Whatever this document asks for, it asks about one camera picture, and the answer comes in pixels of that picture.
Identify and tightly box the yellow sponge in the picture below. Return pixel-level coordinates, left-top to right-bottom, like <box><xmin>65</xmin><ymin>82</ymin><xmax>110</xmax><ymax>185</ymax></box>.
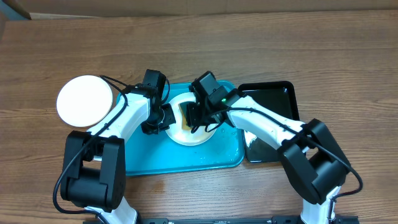
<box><xmin>178</xmin><ymin>102</ymin><xmax>191</xmax><ymax>131</ymax></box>

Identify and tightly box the white plate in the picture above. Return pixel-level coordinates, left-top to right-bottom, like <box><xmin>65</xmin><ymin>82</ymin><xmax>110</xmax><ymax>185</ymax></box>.
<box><xmin>56</xmin><ymin>75</ymin><xmax>113</xmax><ymax>128</ymax></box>
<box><xmin>166</xmin><ymin>92</ymin><xmax>216</xmax><ymax>146</ymax></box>

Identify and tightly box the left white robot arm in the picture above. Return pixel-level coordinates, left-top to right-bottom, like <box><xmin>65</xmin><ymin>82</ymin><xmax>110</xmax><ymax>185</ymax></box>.
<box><xmin>53</xmin><ymin>85</ymin><xmax>175</xmax><ymax>223</ymax></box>

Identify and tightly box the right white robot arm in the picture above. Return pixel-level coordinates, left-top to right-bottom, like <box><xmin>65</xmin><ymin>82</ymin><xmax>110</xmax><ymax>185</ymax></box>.
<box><xmin>187</xmin><ymin>89</ymin><xmax>353</xmax><ymax>223</ymax></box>

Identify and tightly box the teal plastic tray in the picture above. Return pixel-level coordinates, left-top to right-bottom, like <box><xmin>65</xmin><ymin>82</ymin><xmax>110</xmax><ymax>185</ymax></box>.
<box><xmin>116</xmin><ymin>80</ymin><xmax>246</xmax><ymax>177</ymax></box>

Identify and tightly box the black water tray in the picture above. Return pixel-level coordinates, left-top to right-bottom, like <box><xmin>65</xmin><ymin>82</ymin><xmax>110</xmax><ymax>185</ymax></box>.
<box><xmin>238</xmin><ymin>81</ymin><xmax>300</xmax><ymax>163</ymax></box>

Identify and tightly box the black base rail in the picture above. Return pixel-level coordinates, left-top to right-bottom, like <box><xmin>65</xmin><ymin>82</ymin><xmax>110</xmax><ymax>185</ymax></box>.
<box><xmin>83</xmin><ymin>215</ymin><xmax>360</xmax><ymax>224</ymax></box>

